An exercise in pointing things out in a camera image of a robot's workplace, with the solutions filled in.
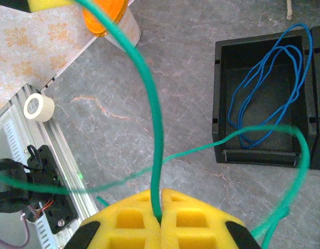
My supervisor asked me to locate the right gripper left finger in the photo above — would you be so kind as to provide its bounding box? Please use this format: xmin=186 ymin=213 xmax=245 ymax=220
xmin=63 ymin=188 xmax=163 ymax=249

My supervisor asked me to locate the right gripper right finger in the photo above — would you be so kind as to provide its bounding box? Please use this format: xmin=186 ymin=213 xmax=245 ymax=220
xmin=161 ymin=188 xmax=263 ymax=249

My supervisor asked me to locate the green cable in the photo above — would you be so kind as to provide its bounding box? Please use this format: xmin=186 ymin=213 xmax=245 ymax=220
xmin=0 ymin=0 xmax=312 ymax=249

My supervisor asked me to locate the blue cable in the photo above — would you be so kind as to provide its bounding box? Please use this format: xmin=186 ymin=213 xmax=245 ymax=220
xmin=226 ymin=23 xmax=314 ymax=150

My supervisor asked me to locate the black two-compartment box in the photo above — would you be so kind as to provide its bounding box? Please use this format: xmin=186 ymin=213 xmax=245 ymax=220
xmin=211 ymin=24 xmax=320 ymax=171

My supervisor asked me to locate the orange-lidded white container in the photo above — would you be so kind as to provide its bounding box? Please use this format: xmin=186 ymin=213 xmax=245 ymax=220
xmin=82 ymin=0 xmax=142 ymax=49

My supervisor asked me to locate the masking tape roll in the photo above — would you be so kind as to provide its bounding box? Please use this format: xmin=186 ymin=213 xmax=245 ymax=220
xmin=23 ymin=93 xmax=56 ymax=123

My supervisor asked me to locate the aluminium side rail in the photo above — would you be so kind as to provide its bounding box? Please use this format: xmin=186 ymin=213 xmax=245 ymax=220
xmin=34 ymin=0 xmax=136 ymax=94

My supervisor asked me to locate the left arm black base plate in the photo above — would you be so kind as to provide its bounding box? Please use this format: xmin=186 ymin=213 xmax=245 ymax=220
xmin=26 ymin=144 xmax=79 ymax=236

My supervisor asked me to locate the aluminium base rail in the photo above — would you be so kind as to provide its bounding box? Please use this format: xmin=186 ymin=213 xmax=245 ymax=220
xmin=0 ymin=83 xmax=100 ymax=249

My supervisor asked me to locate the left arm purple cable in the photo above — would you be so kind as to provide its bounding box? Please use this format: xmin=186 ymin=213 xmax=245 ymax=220
xmin=0 ymin=206 xmax=32 ymax=248

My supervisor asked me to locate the slotted grey cable duct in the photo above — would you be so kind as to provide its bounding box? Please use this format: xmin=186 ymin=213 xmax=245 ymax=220
xmin=3 ymin=121 xmax=61 ymax=249

